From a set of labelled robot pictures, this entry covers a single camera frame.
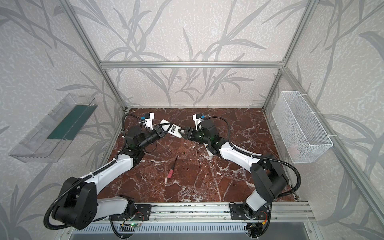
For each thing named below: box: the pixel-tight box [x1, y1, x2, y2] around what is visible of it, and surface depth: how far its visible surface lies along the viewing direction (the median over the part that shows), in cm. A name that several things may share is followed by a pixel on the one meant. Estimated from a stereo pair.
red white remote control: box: [160, 119, 183, 139], surface depth 78 cm
